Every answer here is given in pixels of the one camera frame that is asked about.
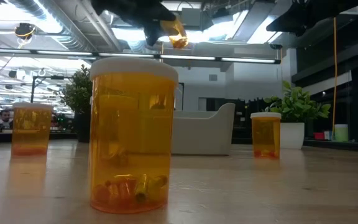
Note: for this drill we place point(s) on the black metal stand frame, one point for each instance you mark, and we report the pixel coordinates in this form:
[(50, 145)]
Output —
[(33, 90)]

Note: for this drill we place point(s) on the bushy plant dark pot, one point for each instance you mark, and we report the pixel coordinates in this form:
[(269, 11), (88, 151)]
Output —
[(79, 93)]

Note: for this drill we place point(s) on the black overhead light bar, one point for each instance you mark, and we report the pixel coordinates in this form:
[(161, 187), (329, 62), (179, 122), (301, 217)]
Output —
[(73, 53)]

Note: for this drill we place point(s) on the orange pill bottle white cap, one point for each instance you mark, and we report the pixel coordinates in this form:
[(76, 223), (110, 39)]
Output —
[(266, 137), (176, 34), (132, 124), (31, 130)]

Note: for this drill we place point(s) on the white blue box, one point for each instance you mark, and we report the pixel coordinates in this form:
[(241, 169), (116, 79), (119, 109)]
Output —
[(328, 135)]

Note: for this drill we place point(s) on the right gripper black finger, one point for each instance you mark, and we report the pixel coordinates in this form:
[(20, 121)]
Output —
[(291, 25)]

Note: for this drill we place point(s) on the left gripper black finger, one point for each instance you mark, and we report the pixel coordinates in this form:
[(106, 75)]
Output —
[(163, 15), (152, 34)]

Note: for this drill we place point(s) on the green cylindrical container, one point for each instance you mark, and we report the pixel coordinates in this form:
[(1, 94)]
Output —
[(341, 133)]

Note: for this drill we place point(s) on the person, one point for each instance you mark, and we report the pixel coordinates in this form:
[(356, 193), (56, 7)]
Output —
[(5, 116)]

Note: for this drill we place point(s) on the red box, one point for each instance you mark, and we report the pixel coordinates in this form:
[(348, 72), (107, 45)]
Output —
[(319, 136)]

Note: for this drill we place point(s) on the white plastic basket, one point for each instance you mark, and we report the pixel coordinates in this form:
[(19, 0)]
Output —
[(204, 133)]

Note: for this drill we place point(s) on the leafy plant white pot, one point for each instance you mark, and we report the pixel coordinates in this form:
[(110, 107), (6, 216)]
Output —
[(291, 135)]

